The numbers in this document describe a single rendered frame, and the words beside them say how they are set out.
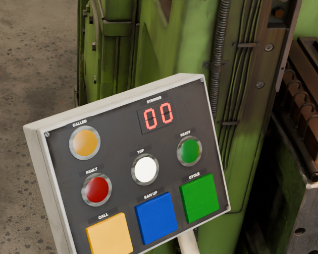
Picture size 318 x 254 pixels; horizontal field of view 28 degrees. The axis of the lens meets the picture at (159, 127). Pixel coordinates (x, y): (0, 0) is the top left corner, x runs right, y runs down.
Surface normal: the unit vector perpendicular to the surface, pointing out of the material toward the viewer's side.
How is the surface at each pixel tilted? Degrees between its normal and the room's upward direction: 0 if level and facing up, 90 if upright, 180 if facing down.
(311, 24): 90
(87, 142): 60
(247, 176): 90
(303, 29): 90
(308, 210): 90
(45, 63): 0
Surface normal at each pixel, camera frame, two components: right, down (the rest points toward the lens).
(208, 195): 0.54, 0.10
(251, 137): 0.18, 0.64
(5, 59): 0.09, -0.77
